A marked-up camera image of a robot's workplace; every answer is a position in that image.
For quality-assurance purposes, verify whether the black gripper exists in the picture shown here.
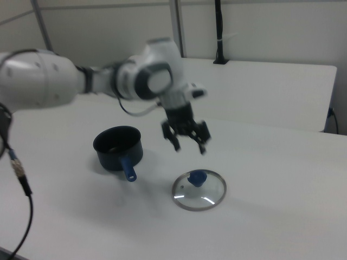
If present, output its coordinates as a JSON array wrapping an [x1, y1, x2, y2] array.
[[160, 102, 212, 155]]

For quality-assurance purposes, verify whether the glass lid with blue knob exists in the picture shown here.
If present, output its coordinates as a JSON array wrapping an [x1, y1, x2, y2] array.
[[171, 168, 228, 212]]

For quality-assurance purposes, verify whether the white neighbouring table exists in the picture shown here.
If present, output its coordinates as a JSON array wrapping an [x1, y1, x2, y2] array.
[[179, 56, 338, 133]]

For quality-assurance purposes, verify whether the grey cable on robot arm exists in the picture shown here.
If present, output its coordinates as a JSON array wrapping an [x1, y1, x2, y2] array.
[[117, 94, 161, 118]]

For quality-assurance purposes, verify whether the dark saucepan with blue handle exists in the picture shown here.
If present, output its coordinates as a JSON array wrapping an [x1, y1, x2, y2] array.
[[92, 125, 144, 183]]

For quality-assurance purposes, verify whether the grey aluminium partition post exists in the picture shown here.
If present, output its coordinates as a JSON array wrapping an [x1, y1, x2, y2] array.
[[168, 0, 188, 59], [30, 0, 54, 53]]

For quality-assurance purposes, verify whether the black pole with cables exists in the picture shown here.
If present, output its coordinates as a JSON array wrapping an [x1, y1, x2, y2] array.
[[214, 0, 237, 62]]

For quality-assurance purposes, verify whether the black cable with metal connector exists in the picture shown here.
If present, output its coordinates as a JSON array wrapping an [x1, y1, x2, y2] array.
[[0, 102, 35, 260]]

